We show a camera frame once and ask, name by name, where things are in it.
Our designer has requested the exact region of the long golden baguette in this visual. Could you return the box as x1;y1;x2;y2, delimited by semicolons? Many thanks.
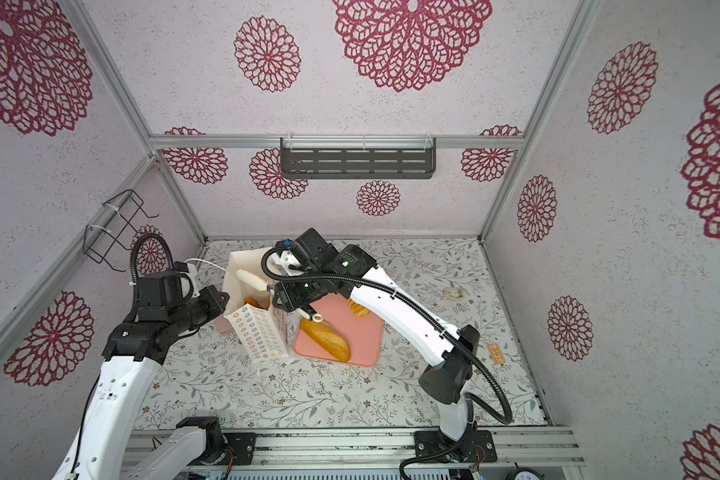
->
300;318;351;362

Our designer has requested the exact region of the pale turnover pastry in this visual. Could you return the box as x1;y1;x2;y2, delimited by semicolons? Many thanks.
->
244;296;269;310

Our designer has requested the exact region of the dark grey wall shelf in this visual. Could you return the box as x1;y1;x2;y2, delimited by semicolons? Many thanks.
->
279;137;437;180

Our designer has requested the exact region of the black wire wall rack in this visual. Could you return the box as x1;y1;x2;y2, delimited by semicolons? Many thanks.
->
81;189;159;273

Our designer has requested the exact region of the pink plastic tray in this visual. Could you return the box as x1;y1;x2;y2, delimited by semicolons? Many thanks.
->
293;294;383;367

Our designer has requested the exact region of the black round gauge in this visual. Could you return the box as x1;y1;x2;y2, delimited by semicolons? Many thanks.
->
503;463;545;480

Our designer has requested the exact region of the ridged spiral bread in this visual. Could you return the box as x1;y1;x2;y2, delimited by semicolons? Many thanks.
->
347;300;370;318

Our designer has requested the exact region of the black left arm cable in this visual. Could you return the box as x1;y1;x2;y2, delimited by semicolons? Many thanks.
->
129;231;194;301

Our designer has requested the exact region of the white printed paper bag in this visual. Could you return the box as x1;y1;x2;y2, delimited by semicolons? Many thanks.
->
188;248;290;361

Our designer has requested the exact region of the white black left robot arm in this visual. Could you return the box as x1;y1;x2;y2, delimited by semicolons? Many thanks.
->
54;263;230;479

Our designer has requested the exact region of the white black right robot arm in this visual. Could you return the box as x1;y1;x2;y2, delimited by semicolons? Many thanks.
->
260;228;479;441

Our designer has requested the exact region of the pink object behind bag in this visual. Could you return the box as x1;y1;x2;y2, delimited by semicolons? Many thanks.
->
214;316;232;335

